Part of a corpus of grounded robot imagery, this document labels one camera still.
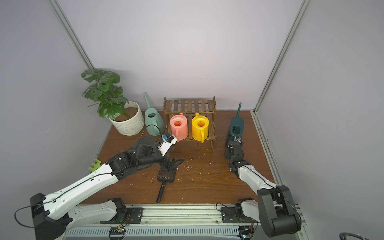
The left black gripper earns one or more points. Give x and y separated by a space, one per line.
167 163

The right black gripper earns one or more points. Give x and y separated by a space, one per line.
234 144

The dark green watering can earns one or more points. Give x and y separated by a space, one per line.
236 128

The pink small watering can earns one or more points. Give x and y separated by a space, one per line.
179 127

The light green watering can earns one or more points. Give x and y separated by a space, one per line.
155 125

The yellow small watering can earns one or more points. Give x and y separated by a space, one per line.
200 127

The brown wooden slatted shelf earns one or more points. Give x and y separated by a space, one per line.
190 108

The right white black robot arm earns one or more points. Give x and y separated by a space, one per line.
275 208

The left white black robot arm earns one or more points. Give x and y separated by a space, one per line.
55 213

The black slotted scoop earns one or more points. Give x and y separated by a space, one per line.
165 177

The white ribbed plant pot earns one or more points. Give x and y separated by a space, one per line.
134 124

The right small circuit board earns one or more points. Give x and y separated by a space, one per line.
246 232

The small circuit board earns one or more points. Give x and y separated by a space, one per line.
117 233
246 232

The green monstera plant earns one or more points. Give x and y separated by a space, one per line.
104 92

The left small circuit board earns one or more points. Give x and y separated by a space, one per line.
117 233

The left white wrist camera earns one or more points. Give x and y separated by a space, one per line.
168 140

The aluminium front rail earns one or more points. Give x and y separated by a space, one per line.
153 215

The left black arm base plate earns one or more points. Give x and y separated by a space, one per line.
132 214

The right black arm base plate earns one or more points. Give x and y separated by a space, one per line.
229 215

